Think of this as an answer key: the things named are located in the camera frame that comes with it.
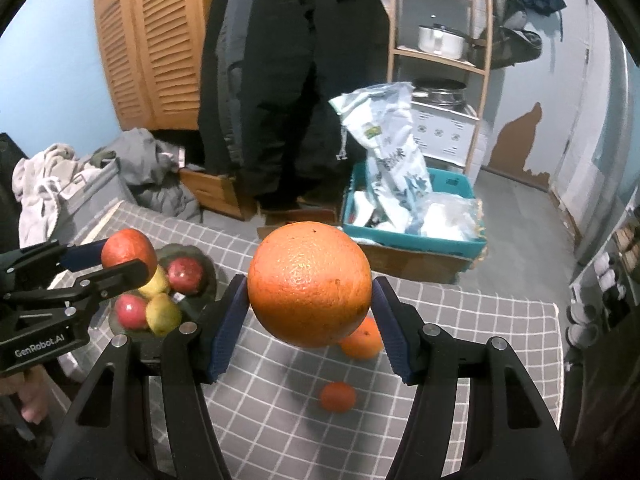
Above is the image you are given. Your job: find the person's left hand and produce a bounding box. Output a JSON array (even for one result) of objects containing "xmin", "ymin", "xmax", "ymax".
[{"xmin": 0, "ymin": 365, "xmax": 46, "ymax": 426}]

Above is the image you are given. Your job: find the dark glass scalloped plate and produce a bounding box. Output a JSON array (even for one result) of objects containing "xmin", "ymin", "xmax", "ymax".
[{"xmin": 109, "ymin": 244, "xmax": 218, "ymax": 336}]

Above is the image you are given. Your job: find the grey-blue hanging jacket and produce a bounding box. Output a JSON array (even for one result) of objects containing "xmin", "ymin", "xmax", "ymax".
[{"xmin": 215, "ymin": 0, "xmax": 261, "ymax": 171}]

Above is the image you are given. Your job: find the red apple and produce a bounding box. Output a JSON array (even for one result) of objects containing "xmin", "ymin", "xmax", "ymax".
[
  {"xmin": 166, "ymin": 256, "xmax": 206, "ymax": 295},
  {"xmin": 115, "ymin": 294, "xmax": 150, "ymax": 330}
]

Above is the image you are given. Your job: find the large orange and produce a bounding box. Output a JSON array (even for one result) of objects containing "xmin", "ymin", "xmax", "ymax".
[{"xmin": 247, "ymin": 221, "xmax": 373, "ymax": 348}]

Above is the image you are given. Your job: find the steel pot black lid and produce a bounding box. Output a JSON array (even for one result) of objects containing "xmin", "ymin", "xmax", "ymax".
[{"xmin": 412, "ymin": 79, "xmax": 468, "ymax": 108}]

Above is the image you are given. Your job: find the black hanging coat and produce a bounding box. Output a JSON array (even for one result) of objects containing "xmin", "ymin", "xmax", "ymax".
[{"xmin": 197, "ymin": 0, "xmax": 391, "ymax": 211}]

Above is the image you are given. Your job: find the large cardboard box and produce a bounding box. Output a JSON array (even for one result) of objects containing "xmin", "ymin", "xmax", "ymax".
[{"xmin": 345, "ymin": 240, "xmax": 481, "ymax": 286}]

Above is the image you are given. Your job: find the wooden drawer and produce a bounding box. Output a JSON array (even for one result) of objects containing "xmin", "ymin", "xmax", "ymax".
[{"xmin": 179, "ymin": 167, "xmax": 261, "ymax": 221}]

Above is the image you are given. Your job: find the small tangerine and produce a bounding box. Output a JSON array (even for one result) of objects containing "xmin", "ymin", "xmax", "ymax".
[{"xmin": 320, "ymin": 381, "xmax": 357, "ymax": 414}]

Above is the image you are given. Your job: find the wooden shelf rack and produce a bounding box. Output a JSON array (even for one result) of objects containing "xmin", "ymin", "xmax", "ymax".
[{"xmin": 387, "ymin": 0, "xmax": 496, "ymax": 183}]

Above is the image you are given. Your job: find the white printed bag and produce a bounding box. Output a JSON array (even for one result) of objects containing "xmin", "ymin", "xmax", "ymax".
[{"xmin": 329, "ymin": 81, "xmax": 433, "ymax": 233}]

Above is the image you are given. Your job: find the teal plastic bin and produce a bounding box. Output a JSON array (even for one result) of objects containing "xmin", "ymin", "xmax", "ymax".
[{"xmin": 342, "ymin": 162, "xmax": 488, "ymax": 271}]

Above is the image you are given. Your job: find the grey storage bag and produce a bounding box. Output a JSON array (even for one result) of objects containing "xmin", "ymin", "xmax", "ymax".
[{"xmin": 60, "ymin": 160, "xmax": 136, "ymax": 246}]

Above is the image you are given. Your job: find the white crumpled cloth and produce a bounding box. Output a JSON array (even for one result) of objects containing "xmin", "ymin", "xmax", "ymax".
[{"xmin": 12, "ymin": 144, "xmax": 101, "ymax": 233}]

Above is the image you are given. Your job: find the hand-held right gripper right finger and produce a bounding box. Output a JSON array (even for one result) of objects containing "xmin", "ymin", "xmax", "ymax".
[{"xmin": 371, "ymin": 275, "xmax": 576, "ymax": 480}]

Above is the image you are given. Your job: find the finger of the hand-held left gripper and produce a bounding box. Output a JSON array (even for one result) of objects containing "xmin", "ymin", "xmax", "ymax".
[
  {"xmin": 47, "ymin": 258, "xmax": 151, "ymax": 317},
  {"xmin": 20, "ymin": 240, "xmax": 107, "ymax": 276}
]

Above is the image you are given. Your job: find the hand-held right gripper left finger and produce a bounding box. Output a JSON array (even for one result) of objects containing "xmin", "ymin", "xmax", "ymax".
[{"xmin": 42, "ymin": 274, "xmax": 250, "ymax": 480}]

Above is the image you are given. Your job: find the white patterned box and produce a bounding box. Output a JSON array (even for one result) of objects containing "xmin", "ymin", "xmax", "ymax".
[{"xmin": 410, "ymin": 102, "xmax": 481, "ymax": 166}]

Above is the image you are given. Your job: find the grey checked tablecloth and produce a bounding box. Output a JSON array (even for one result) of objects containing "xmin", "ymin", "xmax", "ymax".
[{"xmin": 47, "ymin": 200, "xmax": 563, "ymax": 480}]

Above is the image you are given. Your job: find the shoe rack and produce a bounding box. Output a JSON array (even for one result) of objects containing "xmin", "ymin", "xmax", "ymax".
[{"xmin": 565, "ymin": 210, "xmax": 640, "ymax": 361}]

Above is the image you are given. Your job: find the clear plastic bag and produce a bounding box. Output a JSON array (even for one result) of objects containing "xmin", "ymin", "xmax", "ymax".
[{"xmin": 420, "ymin": 195, "xmax": 483, "ymax": 241}]

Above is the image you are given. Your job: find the grey padded jacket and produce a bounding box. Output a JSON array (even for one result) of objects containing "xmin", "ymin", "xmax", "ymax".
[{"xmin": 95, "ymin": 127, "xmax": 203, "ymax": 221}]

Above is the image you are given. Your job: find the wooden louvered cabinet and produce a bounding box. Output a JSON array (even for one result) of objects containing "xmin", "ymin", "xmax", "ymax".
[{"xmin": 92, "ymin": 0, "xmax": 236, "ymax": 133}]

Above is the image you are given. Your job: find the dark green hanging pan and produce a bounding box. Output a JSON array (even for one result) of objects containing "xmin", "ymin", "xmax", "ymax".
[{"xmin": 492, "ymin": 0, "xmax": 543, "ymax": 71}]

